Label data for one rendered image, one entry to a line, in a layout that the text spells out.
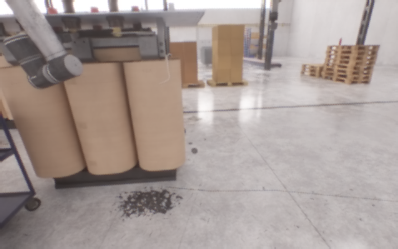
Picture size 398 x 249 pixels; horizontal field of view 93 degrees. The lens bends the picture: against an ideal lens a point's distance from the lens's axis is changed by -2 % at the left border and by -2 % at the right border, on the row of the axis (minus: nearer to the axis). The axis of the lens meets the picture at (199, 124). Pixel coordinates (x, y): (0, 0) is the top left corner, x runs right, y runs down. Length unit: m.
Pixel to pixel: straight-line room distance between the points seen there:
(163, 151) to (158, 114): 0.31
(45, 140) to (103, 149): 0.43
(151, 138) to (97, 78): 0.57
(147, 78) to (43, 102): 0.76
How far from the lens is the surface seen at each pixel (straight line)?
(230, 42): 6.12
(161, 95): 1.43
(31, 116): 1.82
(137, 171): 1.90
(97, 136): 1.66
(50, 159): 1.92
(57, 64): 1.17
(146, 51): 1.45
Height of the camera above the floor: 1.15
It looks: 22 degrees down
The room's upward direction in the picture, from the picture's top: 2 degrees counter-clockwise
